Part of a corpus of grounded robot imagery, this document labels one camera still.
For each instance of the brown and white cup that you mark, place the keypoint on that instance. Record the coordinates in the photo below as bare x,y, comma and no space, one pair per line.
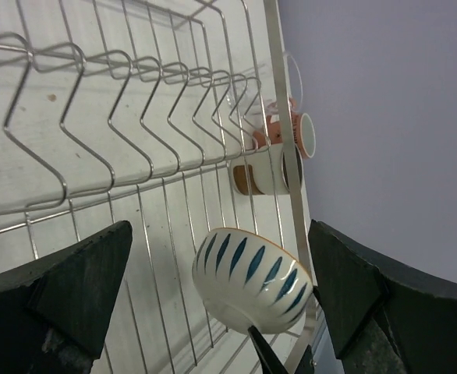
261,173

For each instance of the pink mug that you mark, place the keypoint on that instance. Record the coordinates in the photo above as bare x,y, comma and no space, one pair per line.
302,126

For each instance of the metal wire dish rack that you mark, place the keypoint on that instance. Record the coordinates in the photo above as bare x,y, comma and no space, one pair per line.
116,111

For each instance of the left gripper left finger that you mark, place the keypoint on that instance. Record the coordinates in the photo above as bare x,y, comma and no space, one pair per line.
55,311

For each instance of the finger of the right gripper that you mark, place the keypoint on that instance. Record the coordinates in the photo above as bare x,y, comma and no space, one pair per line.
270,362

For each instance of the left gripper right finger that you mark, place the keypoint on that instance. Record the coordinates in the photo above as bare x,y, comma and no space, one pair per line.
382,315

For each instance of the white blue-striped bowl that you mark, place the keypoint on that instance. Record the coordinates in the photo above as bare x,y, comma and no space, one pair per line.
246,280

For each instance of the clear glass tumbler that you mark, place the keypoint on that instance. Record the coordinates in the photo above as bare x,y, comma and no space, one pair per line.
255,95

